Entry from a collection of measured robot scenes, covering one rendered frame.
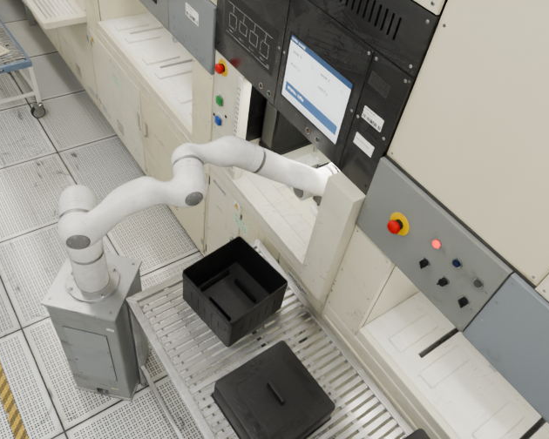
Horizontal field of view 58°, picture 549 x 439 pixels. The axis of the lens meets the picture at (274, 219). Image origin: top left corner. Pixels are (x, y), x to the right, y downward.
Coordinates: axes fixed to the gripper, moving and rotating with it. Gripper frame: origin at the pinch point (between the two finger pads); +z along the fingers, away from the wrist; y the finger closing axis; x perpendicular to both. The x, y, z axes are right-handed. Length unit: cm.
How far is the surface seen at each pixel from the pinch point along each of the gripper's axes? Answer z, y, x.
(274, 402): -71, 49, -32
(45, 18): -53, -216, -39
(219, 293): -62, 1, -42
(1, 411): -151, -35, -118
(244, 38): -30, -42, 35
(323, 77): -30, -1, 44
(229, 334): -71, 21, -33
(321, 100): -30.2, -0.2, 37.1
